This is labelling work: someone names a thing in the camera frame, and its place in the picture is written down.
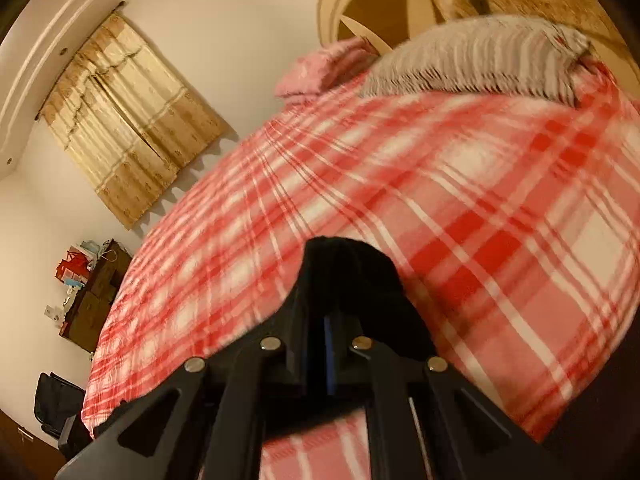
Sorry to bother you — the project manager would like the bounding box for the red gift bag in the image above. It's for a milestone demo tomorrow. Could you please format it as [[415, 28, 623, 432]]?
[[55, 255, 93, 281]]

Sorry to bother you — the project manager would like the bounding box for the red plaid blanket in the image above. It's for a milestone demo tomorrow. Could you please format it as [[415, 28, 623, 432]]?
[[82, 67, 640, 480]]

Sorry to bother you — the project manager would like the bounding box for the cream arched headboard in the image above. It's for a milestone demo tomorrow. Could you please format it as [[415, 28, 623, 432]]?
[[318, 0, 441, 56]]

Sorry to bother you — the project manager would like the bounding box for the short beige window curtain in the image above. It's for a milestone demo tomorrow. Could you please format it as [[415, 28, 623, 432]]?
[[40, 12, 226, 231]]

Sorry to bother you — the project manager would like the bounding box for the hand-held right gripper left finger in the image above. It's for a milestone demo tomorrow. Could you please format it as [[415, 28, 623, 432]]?
[[55, 282, 324, 480]]

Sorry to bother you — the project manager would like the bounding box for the pink fluffy pillow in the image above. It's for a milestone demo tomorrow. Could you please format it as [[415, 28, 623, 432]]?
[[274, 36, 381, 103]]

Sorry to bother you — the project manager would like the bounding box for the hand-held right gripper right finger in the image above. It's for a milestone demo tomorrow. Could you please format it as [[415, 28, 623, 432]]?
[[324, 310, 571, 480]]

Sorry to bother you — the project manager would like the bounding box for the grey striped pillow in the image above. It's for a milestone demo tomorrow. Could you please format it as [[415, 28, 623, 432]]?
[[361, 15, 596, 107]]

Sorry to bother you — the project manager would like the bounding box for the black suitcase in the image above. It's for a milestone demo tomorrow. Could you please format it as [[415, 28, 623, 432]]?
[[34, 372, 88, 448]]

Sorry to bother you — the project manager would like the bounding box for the brown wooden dresser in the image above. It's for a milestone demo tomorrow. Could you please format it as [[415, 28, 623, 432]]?
[[59, 240, 133, 353]]

